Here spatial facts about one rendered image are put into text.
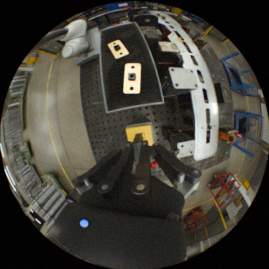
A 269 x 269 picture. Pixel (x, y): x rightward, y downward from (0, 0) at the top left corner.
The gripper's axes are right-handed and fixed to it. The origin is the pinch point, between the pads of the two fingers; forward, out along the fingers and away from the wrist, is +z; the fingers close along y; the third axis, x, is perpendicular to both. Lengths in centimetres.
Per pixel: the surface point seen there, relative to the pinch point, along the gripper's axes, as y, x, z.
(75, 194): -170, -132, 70
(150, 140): 2.4, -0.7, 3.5
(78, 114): -114, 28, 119
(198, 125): 26.2, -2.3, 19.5
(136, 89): 1.3, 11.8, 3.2
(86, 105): -44, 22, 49
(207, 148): 33.6, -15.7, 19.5
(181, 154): 14.9, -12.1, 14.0
